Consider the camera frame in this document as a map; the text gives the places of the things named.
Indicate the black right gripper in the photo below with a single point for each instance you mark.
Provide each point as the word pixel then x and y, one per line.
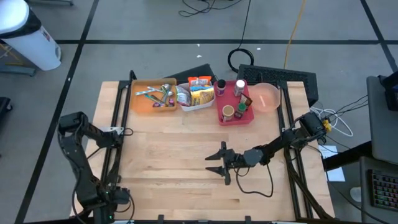
pixel 233 158

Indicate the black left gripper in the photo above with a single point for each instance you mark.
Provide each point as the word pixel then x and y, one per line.
pixel 104 216

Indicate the tan-lid spice jar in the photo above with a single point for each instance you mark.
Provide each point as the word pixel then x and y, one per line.
pixel 227 112

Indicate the green small bottle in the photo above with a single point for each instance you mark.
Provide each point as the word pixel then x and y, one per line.
pixel 240 111

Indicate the yellow ramen noodle packet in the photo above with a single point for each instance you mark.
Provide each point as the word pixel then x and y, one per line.
pixel 202 97

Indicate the brown snack bar packet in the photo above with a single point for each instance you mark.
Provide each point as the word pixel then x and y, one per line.
pixel 246 99

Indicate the green-edged ramen noodle packet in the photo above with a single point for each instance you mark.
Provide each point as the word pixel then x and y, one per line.
pixel 183 96

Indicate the purple-label garlic powder jar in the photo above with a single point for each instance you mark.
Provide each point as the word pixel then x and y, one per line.
pixel 221 87

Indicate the dark iridescent spoon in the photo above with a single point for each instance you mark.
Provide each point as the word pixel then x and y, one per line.
pixel 171 102

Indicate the white-lid spice jar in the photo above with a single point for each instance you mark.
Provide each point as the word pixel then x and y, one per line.
pixel 239 87

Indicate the iridescent purple spoon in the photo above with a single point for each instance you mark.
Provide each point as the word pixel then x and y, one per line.
pixel 157 105

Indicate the orange ramen noodle packet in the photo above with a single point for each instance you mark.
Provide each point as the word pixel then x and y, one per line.
pixel 194 81

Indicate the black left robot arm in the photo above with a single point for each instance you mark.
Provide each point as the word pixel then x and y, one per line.
pixel 77 161

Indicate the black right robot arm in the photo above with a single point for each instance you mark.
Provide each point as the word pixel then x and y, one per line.
pixel 280 143

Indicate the black table edge clamp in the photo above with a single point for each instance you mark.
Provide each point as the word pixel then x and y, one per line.
pixel 160 217
pixel 247 219

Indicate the red plastic tray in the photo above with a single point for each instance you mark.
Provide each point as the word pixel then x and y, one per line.
pixel 228 101

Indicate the white plastic bin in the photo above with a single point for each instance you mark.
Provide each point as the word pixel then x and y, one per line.
pixel 186 108

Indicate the translucent pink bowl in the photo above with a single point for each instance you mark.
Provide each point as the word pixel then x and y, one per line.
pixel 267 93

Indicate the black slanted panel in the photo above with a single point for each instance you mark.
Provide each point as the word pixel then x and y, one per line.
pixel 196 74

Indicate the orange rectangular tray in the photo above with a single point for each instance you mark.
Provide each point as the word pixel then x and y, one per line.
pixel 140 104

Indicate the black perforated box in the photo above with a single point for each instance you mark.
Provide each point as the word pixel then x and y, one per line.
pixel 276 76

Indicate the white paper sheet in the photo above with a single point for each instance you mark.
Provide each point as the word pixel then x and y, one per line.
pixel 334 168

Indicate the white computer mouse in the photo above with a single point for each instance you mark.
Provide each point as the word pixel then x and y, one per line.
pixel 355 194

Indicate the grey keyboard desk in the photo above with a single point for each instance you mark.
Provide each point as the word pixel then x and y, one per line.
pixel 365 186

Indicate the black floor object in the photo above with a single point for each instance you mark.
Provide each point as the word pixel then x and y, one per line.
pixel 4 104

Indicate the keyboard with coloured keys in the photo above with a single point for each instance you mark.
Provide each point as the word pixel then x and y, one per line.
pixel 384 189

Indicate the grey side desk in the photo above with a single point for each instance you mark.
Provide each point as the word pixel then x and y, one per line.
pixel 382 124

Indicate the grey furniture foot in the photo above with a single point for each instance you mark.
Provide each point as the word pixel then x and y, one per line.
pixel 15 70

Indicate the black desk device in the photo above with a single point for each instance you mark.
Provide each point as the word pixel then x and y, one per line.
pixel 391 93

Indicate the white trash can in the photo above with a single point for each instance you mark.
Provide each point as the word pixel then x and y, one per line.
pixel 25 37

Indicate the black aluminium table frame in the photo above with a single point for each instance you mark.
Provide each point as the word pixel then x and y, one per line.
pixel 125 161

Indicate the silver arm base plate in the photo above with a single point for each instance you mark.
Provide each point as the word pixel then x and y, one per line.
pixel 112 129

